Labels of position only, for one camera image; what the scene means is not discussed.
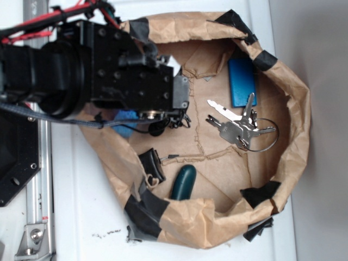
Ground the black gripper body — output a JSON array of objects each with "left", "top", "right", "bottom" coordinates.
[{"left": 79, "top": 21, "right": 191, "bottom": 135}]

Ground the blue sponge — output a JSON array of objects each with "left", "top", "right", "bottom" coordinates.
[{"left": 112, "top": 110, "right": 138, "bottom": 139}]

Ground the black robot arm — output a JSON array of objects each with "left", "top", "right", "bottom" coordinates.
[{"left": 1, "top": 20, "right": 190, "bottom": 136}]

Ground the silver key long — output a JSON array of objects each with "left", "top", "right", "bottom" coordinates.
[{"left": 207, "top": 99, "right": 277, "bottom": 136}]

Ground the blue rectangular block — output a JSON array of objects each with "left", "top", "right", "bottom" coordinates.
[{"left": 228, "top": 58, "right": 257, "bottom": 108}]

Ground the silver key front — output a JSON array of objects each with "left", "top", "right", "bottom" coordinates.
[{"left": 206, "top": 115, "right": 249, "bottom": 150}]

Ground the dark green oval object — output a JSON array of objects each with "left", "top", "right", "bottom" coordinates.
[{"left": 170, "top": 164, "right": 197, "bottom": 201}]

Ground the silver key upper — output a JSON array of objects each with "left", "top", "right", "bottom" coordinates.
[{"left": 241, "top": 92, "right": 257, "bottom": 128}]

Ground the crumpled brown paper bag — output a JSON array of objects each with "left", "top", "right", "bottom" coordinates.
[{"left": 82, "top": 11, "right": 310, "bottom": 249}]

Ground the white plastic lid tray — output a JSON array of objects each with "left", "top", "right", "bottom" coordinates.
[{"left": 51, "top": 1, "right": 297, "bottom": 260}]

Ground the grey braided cable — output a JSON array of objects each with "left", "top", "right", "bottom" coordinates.
[{"left": 0, "top": 102, "right": 153, "bottom": 128}]

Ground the red and black cable bundle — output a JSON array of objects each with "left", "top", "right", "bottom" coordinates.
[{"left": 0, "top": 0, "right": 122, "bottom": 46}]

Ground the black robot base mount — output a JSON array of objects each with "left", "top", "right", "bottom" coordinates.
[{"left": 0, "top": 111, "right": 40, "bottom": 207}]

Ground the wire key ring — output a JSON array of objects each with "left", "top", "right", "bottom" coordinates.
[{"left": 244, "top": 117, "right": 280, "bottom": 153}]

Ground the aluminium extrusion rail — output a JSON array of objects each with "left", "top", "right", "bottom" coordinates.
[{"left": 13, "top": 0, "right": 57, "bottom": 261}]

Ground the metal corner bracket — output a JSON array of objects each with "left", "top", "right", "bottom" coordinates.
[{"left": 14, "top": 223, "right": 49, "bottom": 260}]

